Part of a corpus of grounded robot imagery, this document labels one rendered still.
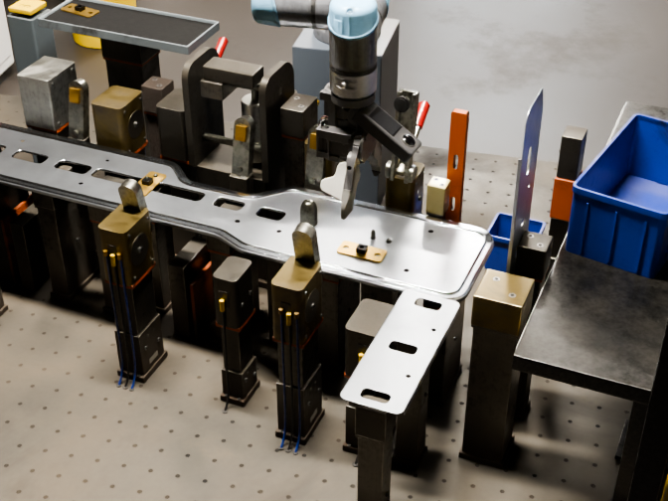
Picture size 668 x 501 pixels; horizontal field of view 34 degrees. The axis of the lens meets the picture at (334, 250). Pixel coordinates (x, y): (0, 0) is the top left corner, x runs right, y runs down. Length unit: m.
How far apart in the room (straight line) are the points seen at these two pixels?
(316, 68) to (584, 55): 2.79
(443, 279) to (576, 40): 3.45
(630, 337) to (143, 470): 0.86
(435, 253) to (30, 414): 0.80
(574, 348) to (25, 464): 0.97
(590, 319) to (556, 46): 3.47
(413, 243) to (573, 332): 0.37
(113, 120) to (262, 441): 0.73
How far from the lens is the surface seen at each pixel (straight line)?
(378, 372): 1.70
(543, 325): 1.76
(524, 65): 4.98
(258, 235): 1.99
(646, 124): 2.12
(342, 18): 1.70
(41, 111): 2.39
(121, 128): 2.29
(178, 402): 2.11
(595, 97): 4.75
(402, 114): 2.02
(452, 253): 1.95
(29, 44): 2.59
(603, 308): 1.82
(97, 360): 2.22
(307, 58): 2.45
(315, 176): 2.14
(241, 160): 2.18
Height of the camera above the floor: 2.12
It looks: 35 degrees down
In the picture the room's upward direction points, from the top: straight up
